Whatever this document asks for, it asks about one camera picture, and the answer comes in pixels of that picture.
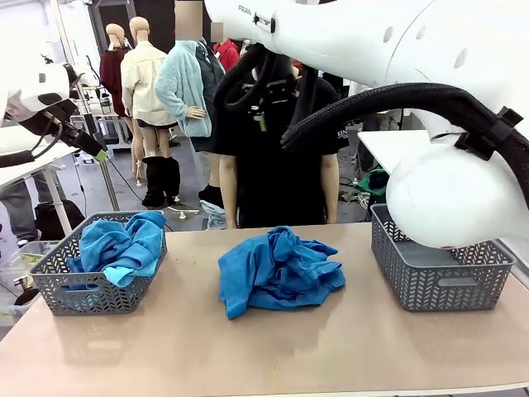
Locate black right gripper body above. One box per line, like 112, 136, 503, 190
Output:
241, 76, 301, 109

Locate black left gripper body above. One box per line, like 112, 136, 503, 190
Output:
18, 98, 79, 140

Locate person's left forearm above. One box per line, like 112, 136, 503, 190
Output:
322, 185, 340, 224

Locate person's right forearm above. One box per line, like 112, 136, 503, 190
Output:
221, 185, 240, 230

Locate slanted metal pole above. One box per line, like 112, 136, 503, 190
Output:
61, 61, 121, 212

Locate mannequin in red top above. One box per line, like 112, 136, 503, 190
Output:
210, 22, 241, 74

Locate white table with white leg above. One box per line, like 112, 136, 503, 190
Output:
0, 123, 80, 237

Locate mannequin in maroon top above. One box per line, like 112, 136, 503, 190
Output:
98, 23, 133, 141

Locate person in black T-shirt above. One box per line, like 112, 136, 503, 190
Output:
210, 53, 350, 229

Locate black backpack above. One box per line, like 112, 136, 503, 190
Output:
34, 199, 87, 242

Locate mannequin in cream jacket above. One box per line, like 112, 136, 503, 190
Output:
119, 16, 181, 208

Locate black furry boots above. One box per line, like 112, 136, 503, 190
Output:
141, 155, 182, 208

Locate mannequin in light blue fleece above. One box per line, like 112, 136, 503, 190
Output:
155, 2, 224, 208

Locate person in grey trousers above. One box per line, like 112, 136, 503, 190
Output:
0, 171, 46, 248

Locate blue jeans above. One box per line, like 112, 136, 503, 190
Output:
200, 200, 227, 231

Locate white mannequin floor stand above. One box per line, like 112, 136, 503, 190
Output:
167, 205, 200, 220

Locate green bag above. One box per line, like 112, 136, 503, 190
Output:
354, 167, 390, 204

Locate large white table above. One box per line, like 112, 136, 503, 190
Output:
357, 130, 431, 175

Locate clear plastic bin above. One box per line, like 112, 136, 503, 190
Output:
0, 241, 59, 328

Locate grey woven-pattern plastic basket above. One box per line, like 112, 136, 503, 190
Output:
369, 203, 517, 313
28, 210, 169, 318

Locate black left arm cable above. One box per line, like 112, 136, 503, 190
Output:
0, 119, 64, 169

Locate black right arm cable sleeve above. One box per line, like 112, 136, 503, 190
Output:
212, 41, 529, 199

